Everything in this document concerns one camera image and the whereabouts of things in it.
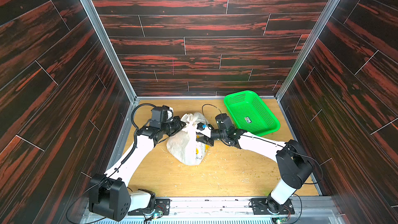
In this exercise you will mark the white plastic bag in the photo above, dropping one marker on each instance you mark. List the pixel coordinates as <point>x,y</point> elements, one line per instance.
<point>184,145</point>

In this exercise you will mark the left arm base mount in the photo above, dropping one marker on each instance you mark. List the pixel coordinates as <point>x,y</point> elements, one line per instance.
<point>155,207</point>

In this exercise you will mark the green plastic basket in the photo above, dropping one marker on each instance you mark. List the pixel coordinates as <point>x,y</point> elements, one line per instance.
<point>250,113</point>

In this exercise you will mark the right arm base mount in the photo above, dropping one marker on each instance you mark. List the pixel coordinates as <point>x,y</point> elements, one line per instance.
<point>280,213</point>

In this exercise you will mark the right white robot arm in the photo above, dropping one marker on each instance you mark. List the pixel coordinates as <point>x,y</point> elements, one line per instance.
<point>293,163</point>

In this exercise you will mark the wrist white camera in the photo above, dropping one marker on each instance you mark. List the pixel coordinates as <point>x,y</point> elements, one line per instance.
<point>208,130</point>
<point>169,113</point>

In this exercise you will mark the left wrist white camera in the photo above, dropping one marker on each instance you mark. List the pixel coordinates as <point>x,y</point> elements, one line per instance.
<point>169,113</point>

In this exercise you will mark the metal front rail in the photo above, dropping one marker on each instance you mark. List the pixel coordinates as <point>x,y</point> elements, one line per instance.
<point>218,210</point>

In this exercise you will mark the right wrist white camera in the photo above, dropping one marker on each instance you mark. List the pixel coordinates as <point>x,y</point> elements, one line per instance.
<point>208,130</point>

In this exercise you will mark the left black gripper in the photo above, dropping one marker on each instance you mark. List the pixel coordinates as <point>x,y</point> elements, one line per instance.
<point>175,121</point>

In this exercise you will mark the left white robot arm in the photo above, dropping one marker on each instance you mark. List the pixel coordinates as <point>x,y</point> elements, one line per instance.
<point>108,192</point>

